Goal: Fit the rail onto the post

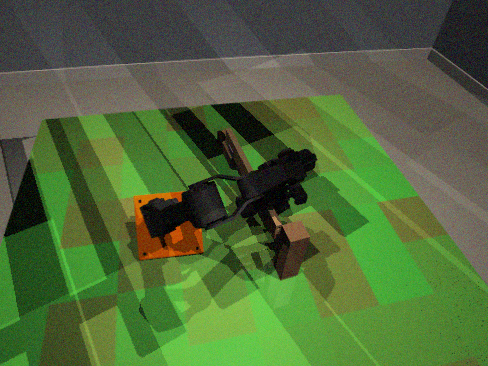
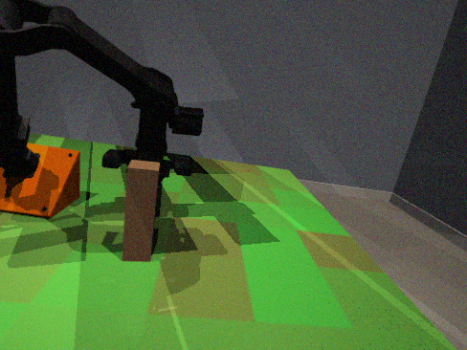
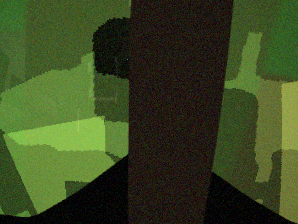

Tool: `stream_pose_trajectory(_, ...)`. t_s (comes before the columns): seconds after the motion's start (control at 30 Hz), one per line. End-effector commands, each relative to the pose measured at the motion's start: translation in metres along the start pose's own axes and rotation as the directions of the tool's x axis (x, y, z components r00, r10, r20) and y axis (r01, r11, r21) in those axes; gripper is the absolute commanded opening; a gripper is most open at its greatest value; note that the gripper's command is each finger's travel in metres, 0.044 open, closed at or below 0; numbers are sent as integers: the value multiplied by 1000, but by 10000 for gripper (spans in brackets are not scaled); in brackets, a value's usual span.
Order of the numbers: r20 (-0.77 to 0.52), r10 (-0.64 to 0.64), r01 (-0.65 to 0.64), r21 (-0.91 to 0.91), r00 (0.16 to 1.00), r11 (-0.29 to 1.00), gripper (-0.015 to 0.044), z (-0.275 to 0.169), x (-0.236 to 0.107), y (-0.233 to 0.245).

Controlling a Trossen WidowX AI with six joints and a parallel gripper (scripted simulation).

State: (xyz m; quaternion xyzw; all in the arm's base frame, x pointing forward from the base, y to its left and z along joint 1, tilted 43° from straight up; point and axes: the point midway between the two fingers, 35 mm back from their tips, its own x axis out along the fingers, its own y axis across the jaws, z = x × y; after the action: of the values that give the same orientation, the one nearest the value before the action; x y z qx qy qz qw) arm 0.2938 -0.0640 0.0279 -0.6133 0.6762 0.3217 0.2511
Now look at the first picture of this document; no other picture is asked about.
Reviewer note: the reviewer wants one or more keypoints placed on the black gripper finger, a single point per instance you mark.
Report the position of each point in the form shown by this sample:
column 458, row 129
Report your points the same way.
column 281, row 208
column 265, row 214

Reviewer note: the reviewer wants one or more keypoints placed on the dark brown wooden post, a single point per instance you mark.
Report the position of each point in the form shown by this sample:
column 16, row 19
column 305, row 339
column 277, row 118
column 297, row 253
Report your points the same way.
column 293, row 239

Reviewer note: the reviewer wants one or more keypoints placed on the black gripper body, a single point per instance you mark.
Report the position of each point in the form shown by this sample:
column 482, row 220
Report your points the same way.
column 274, row 197

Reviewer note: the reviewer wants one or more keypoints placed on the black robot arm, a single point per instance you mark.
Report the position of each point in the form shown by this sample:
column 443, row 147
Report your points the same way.
column 202, row 204

